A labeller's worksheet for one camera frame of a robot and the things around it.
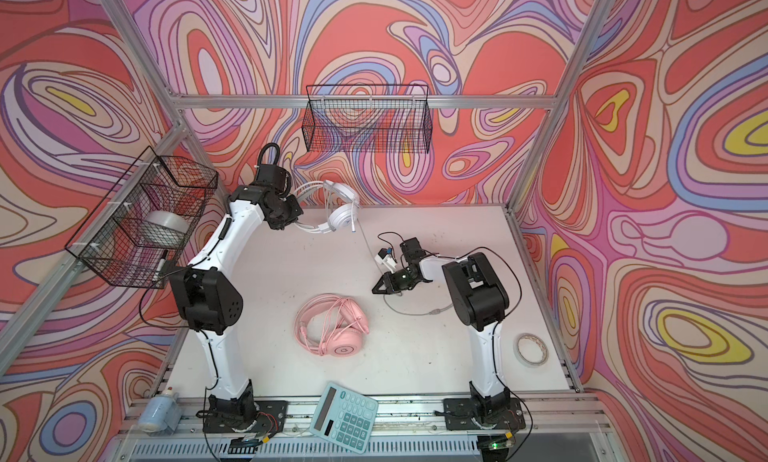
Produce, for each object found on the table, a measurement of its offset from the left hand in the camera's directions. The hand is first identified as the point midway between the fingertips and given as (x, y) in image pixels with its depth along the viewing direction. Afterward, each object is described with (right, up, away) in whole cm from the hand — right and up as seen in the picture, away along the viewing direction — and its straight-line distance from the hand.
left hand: (301, 211), depth 91 cm
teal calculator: (+16, -52, -20) cm, 58 cm away
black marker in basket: (-29, -14, -18) cm, 37 cm away
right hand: (+24, -27, +4) cm, 37 cm away
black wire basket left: (-36, -7, -17) cm, 41 cm away
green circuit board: (-8, -58, -20) cm, 62 cm away
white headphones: (+14, +2, -4) cm, 15 cm away
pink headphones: (+10, -33, -7) cm, 35 cm away
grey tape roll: (-27, -6, -20) cm, 34 cm away
